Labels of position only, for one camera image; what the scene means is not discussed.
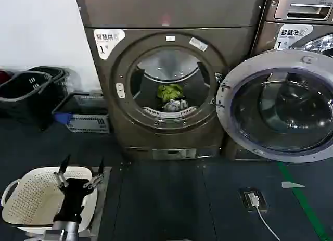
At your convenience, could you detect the round glass dryer door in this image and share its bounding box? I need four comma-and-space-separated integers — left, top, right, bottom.
215, 49, 333, 164

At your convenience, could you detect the white perforated laundry basket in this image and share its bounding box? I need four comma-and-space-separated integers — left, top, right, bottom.
1, 166, 99, 233

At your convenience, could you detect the grey dryer with round opening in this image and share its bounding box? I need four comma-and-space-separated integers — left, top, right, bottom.
73, 0, 269, 161

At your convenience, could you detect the floor socket box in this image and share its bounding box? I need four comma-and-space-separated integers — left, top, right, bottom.
238, 187, 269, 211

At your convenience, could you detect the grey slatted crate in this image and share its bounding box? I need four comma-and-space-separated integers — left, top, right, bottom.
51, 92, 110, 134

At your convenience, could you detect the black plastic basket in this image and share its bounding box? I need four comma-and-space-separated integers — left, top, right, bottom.
0, 71, 54, 129
28, 66, 70, 106

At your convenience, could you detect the white charger plug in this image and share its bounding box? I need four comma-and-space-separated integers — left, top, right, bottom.
248, 192, 260, 207

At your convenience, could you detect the white washer label sticker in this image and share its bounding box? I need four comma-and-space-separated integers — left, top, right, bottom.
272, 23, 314, 51

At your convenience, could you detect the white grey garment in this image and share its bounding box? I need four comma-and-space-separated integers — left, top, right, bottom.
162, 98, 189, 112

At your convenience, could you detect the grey floor tape piece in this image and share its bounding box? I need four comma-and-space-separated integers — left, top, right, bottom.
280, 181, 305, 189

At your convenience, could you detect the white dryer label sticker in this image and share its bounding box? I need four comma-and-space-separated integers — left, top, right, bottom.
93, 28, 125, 61

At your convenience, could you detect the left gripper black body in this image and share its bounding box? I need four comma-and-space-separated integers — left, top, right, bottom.
53, 177, 91, 223

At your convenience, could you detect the white charger cable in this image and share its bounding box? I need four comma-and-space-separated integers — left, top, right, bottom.
255, 204, 279, 241

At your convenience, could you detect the green floor tape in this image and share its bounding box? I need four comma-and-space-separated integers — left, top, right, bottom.
276, 161, 327, 241

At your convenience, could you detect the blue cloth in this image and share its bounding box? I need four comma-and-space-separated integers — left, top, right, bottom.
54, 112, 71, 125

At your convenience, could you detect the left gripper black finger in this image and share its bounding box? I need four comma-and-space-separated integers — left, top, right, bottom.
83, 157, 105, 193
53, 154, 71, 190

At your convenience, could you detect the grey washing machine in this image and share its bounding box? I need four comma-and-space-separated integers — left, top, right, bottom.
249, 0, 333, 161

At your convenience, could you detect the green garment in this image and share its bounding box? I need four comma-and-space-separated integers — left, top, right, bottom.
156, 83, 184, 102

